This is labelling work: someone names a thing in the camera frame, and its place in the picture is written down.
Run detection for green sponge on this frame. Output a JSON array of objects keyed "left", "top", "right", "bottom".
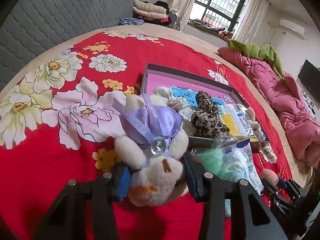
[{"left": 189, "top": 135, "right": 230, "bottom": 175}]

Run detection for plush bunny with purple bow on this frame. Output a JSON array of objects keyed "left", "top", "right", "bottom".
[{"left": 113, "top": 94, "right": 189, "bottom": 206}]

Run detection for white blue wipes pack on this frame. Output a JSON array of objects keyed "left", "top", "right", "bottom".
[{"left": 223, "top": 139, "right": 264, "bottom": 194}]

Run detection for leopard print scrunchie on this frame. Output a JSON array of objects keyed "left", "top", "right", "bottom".
[{"left": 191, "top": 91, "right": 230, "bottom": 139}]

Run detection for plush bunny with pink bow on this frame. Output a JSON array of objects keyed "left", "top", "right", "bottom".
[{"left": 245, "top": 107, "right": 266, "bottom": 141}]

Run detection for white floral scrunchie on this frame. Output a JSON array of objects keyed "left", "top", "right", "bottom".
[{"left": 151, "top": 86, "right": 196, "bottom": 136}]

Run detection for yellow white wipes pack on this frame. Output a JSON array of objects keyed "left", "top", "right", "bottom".
[{"left": 218, "top": 103, "right": 258, "bottom": 141}]

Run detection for small teal tissue pack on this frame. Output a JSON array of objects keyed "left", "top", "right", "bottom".
[{"left": 218, "top": 150, "right": 248, "bottom": 182}]

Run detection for dark shallow cardboard box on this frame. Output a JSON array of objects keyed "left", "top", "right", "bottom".
[{"left": 139, "top": 63, "right": 271, "bottom": 153}]

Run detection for pink quilt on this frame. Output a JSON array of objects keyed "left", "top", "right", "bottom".
[{"left": 217, "top": 47, "right": 319, "bottom": 168}]

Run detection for red floral blanket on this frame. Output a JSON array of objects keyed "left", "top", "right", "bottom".
[{"left": 1, "top": 30, "right": 291, "bottom": 239}]

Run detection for green blanket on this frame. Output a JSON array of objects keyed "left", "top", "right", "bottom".
[{"left": 227, "top": 39, "right": 285, "bottom": 80}]

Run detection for clothes on window sill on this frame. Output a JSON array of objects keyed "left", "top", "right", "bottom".
[{"left": 188, "top": 19, "right": 234, "bottom": 41}]

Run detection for blue patterned cloth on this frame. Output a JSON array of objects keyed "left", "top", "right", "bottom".
[{"left": 118, "top": 17, "right": 144, "bottom": 26}]

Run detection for white air conditioner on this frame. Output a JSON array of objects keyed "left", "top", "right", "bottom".
[{"left": 279, "top": 18, "right": 305, "bottom": 39}]

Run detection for folded blankets stack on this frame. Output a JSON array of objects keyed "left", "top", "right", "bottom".
[{"left": 132, "top": 0, "right": 172, "bottom": 28}]

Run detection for grey quilted headboard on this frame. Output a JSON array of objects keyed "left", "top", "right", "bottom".
[{"left": 1, "top": 0, "right": 135, "bottom": 88}]

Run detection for right white curtain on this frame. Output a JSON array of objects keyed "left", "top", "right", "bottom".
[{"left": 232, "top": 0, "right": 270, "bottom": 43}]

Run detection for white curtain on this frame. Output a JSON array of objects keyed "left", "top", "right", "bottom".
[
  {"left": 170, "top": 0, "right": 195, "bottom": 31},
  {"left": 232, "top": 0, "right": 270, "bottom": 43}
]

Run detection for left white curtain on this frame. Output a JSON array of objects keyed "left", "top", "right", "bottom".
[{"left": 170, "top": 0, "right": 195, "bottom": 31}]

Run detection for black wall television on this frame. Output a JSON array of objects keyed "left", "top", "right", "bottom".
[{"left": 298, "top": 60, "right": 320, "bottom": 102}]

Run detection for window with dark frame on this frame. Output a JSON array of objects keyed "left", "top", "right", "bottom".
[{"left": 189, "top": 0, "right": 248, "bottom": 32}]

